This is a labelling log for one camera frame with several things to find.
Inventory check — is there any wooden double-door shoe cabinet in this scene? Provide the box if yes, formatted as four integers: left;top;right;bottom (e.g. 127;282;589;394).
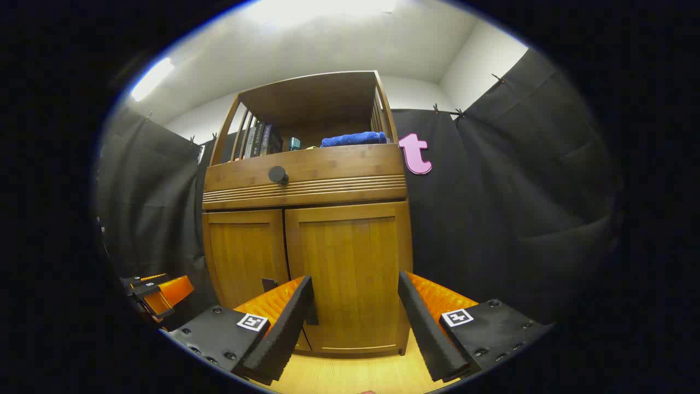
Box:
201;70;414;356

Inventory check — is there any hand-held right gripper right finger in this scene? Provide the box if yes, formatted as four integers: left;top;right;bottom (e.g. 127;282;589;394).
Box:
398;270;553;383

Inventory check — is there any large ceiling light panel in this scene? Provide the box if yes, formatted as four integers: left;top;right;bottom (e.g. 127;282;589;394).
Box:
241;0;400;25

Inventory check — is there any wooden shoe cabinet door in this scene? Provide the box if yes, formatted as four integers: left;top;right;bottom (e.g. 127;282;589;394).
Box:
284;201;413;355
202;210;290;329

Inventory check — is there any wooden drawer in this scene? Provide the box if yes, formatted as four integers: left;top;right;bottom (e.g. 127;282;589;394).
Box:
202;143;408;211

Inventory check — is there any blue folded towel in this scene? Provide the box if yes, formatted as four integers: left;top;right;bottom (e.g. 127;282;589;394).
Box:
320;131;389;148

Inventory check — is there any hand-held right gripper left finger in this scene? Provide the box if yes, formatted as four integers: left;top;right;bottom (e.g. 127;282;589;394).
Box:
163;275;315;385

